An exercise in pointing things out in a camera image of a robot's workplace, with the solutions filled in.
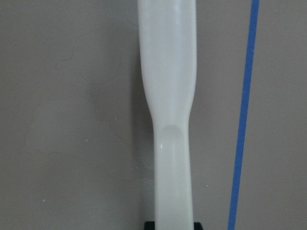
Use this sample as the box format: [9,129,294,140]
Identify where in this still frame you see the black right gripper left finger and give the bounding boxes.
[143,221,155,230]

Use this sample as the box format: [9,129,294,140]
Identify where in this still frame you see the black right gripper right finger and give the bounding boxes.
[194,222,202,230]

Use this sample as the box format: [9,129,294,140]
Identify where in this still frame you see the beige hand brush black bristles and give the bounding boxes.
[138,0,197,230]

